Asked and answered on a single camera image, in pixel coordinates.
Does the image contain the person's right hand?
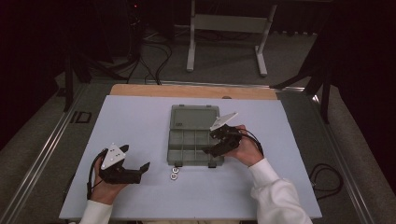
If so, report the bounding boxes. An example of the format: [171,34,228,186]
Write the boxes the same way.
[225,124,265,167]

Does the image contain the white table board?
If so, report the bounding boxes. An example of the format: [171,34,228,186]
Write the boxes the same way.
[59,94,323,221]

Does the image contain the right hand-held gripper black cable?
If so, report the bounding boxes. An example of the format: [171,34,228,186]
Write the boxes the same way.
[239,129,265,157]

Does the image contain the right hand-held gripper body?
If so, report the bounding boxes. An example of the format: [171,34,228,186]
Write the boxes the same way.
[209,112,243,152]

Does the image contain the green clear compartment box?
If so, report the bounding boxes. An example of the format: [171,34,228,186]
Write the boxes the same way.
[166,104,225,169]

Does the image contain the looped black floor cable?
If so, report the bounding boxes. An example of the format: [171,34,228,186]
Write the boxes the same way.
[309,162,345,201]

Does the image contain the person's left hand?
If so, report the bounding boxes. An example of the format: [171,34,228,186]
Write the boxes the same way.
[91,158,129,205]

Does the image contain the black rectangular floor bracket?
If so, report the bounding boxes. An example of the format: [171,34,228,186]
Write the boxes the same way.
[69,111,92,124]

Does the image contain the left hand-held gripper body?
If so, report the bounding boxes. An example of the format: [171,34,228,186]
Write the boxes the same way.
[99,143,143,185]

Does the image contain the hand-held gripper black cable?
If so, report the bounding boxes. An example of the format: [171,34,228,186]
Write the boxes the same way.
[87,148,108,201]
[239,129,265,157]

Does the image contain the black tripod stand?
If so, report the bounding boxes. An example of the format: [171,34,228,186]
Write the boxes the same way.
[269,18,332,124]
[62,46,129,113]

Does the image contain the left hand-held gripper black cable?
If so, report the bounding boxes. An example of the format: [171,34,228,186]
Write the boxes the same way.
[87,148,108,201]

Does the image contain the white metal table frame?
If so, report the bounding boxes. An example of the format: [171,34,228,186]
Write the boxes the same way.
[186,0,278,77]

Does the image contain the metal floor rail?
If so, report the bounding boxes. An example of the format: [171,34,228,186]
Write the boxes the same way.
[306,92,375,224]
[0,83,89,224]

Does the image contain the black floor cables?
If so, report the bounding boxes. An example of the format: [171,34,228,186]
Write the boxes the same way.
[125,18,174,86]

